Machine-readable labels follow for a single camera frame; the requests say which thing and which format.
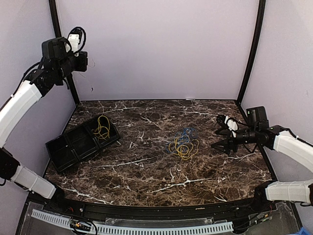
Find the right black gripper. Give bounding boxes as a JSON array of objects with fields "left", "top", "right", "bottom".
[{"left": 211, "top": 126, "right": 259, "bottom": 155}]

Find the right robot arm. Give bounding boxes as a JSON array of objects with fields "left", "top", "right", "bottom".
[{"left": 211, "top": 106, "right": 313, "bottom": 212}]

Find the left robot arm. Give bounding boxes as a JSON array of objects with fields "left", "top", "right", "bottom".
[{"left": 0, "top": 33, "right": 88, "bottom": 213}]

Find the black compartment tray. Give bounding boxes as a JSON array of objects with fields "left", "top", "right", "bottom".
[{"left": 45, "top": 115, "right": 120, "bottom": 173}]

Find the blue object at corner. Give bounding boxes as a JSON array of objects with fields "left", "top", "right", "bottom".
[{"left": 296, "top": 227, "right": 313, "bottom": 235}]

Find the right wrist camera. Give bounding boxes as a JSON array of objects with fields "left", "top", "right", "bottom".
[{"left": 216, "top": 115, "right": 239, "bottom": 138}]

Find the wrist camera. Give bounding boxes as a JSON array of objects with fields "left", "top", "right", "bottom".
[
  {"left": 216, "top": 115, "right": 239, "bottom": 138},
  {"left": 66, "top": 26, "right": 86, "bottom": 57}
]

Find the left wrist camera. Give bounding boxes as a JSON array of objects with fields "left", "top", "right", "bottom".
[{"left": 66, "top": 26, "right": 86, "bottom": 57}]

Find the blue cable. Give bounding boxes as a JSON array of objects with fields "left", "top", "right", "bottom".
[{"left": 164, "top": 126, "right": 200, "bottom": 157}]

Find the left black frame post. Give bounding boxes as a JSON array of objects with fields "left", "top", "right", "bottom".
[{"left": 48, "top": 0, "right": 80, "bottom": 106}]

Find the black frame post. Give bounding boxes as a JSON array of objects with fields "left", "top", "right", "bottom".
[
  {"left": 48, "top": 0, "right": 80, "bottom": 106},
  {"left": 236, "top": 0, "right": 266, "bottom": 105}
]

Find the white slotted cable duct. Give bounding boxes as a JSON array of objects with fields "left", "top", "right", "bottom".
[{"left": 31, "top": 209, "right": 233, "bottom": 235}]

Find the right black frame post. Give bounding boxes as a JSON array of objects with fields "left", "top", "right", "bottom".
[{"left": 236, "top": 0, "right": 266, "bottom": 105}]

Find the black front rail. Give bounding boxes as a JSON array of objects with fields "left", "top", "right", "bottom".
[{"left": 26, "top": 190, "right": 294, "bottom": 225}]

